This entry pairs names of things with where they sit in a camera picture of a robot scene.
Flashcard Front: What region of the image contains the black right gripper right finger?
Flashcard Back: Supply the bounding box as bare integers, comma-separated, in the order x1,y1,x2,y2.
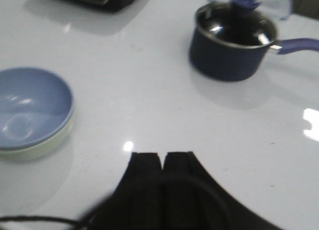
162,152,278,230

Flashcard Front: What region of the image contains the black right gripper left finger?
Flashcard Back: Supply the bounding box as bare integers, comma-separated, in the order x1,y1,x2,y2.
92,153,162,230

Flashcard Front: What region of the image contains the blue bowl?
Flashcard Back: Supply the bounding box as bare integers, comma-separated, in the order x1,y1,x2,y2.
0,67,75,151

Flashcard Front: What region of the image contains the blue saucepan with lid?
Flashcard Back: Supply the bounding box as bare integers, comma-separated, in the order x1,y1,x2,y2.
189,0,319,81

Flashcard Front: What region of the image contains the black cable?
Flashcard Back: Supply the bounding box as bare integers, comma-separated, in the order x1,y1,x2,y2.
0,175,227,230

